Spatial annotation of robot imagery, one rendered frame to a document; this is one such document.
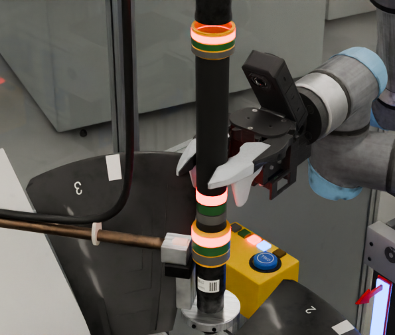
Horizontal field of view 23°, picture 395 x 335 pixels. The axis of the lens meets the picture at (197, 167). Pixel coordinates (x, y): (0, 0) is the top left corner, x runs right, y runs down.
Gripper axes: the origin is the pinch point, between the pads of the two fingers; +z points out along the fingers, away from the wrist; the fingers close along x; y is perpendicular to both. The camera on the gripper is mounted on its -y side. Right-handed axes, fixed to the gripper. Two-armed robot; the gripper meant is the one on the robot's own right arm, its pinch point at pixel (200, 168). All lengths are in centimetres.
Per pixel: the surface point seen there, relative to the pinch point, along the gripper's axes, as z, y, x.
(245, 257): -41, 46, 22
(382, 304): -35, 39, -7
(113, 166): -6.3, 10.0, 18.7
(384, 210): -214, 153, 77
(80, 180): -3.0, 11.4, 21.3
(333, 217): -124, 95, 50
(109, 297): 2.0, 22.5, 12.6
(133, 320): 2.0, 24.1, 8.7
